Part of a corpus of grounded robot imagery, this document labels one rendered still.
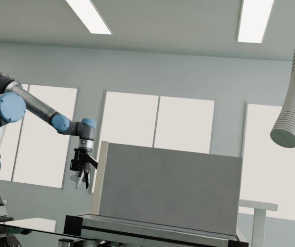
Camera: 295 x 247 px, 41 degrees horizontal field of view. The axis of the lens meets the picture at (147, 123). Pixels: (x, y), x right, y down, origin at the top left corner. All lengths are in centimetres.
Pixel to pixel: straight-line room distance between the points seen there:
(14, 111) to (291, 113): 148
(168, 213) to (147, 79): 524
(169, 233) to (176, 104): 516
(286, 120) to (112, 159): 138
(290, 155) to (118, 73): 290
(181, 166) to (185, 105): 500
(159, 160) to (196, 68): 517
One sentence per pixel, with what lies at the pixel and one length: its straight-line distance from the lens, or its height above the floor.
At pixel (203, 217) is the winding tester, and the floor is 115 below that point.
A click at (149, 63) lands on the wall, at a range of 630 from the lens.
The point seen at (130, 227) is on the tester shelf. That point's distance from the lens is 97.
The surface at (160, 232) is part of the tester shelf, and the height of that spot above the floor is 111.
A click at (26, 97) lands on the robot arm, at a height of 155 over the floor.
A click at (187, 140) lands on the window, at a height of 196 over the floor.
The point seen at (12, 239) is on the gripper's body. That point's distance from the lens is 161.
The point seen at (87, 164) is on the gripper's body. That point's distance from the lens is 199.
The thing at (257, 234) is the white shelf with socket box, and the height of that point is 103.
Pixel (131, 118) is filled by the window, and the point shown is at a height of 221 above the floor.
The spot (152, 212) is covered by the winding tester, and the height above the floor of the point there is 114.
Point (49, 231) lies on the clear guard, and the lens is 108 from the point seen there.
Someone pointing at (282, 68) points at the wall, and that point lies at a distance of 626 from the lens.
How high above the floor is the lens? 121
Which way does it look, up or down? 9 degrees up
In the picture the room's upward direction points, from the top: 7 degrees clockwise
